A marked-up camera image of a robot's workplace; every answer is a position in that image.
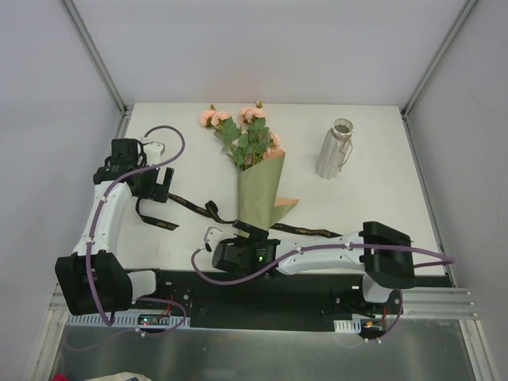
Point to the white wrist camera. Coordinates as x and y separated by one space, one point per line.
213 237
153 150

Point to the left aluminium frame post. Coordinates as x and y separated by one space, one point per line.
94 55

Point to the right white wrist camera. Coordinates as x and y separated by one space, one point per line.
213 237

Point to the right white cable duct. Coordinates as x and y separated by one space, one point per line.
357 325

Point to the pink artificial flower stem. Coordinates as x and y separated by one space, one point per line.
224 127
238 146
253 119
265 147

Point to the red object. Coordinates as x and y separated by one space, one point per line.
59 377

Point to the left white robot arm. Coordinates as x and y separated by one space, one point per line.
91 278

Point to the white cable duct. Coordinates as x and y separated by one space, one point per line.
357 325
132 320

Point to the left white cable duct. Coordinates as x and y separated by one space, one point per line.
132 320

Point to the black gold-lettered ribbon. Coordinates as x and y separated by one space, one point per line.
211 211

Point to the right aluminium frame post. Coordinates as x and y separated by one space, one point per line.
460 20

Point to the green and peach wrapping paper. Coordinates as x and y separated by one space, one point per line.
257 201

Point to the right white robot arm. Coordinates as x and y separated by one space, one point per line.
377 251

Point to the beige cloth bag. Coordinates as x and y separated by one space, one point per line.
122 376

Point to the white ribbed ceramic vase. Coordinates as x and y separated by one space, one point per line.
336 149

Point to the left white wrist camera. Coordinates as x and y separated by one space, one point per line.
153 150

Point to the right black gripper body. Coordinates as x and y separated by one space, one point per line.
251 231

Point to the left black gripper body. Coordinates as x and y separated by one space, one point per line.
163 184

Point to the aluminium frame post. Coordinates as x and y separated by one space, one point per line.
460 20
94 55

